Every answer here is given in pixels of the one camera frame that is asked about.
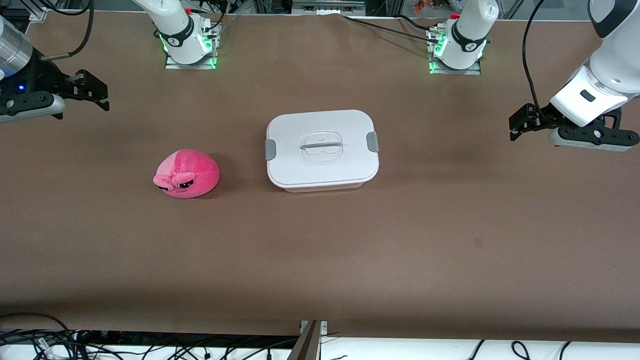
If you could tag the small metal bracket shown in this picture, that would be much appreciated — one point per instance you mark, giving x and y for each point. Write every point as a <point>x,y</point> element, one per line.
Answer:
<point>324,327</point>

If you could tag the brown table mat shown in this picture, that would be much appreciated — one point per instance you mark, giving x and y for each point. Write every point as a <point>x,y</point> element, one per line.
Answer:
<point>320,260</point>

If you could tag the pink plastic box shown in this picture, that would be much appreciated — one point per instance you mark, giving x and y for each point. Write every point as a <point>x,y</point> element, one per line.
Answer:
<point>325,189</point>

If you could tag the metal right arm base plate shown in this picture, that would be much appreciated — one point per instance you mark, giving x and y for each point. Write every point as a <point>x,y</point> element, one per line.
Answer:
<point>192,66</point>

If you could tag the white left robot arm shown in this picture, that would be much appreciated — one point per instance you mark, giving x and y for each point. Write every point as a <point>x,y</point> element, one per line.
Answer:
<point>610,60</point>

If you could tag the white box lid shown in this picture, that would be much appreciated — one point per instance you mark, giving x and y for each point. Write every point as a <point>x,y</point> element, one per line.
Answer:
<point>320,170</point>

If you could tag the grey metal device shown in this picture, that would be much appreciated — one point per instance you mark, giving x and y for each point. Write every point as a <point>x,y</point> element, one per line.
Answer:
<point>327,6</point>

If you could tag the small orange object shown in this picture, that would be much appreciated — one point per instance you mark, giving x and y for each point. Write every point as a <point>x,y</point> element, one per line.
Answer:
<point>418,6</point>

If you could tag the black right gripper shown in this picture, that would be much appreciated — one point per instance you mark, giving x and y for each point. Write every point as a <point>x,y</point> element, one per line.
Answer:
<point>44,78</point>

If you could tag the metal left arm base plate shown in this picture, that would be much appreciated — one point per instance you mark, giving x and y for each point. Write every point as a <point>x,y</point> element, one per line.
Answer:
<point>462,71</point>

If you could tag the aluminium frame corner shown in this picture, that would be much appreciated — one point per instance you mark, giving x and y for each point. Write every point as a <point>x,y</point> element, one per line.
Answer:
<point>39,15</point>

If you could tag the pink plush toy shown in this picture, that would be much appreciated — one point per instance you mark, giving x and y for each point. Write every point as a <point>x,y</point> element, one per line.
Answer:
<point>195,170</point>

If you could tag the brown wooden post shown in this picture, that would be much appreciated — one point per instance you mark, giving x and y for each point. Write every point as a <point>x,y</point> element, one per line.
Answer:
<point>306,345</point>

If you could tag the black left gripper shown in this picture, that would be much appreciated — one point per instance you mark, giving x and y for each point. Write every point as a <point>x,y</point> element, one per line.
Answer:
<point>542,118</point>

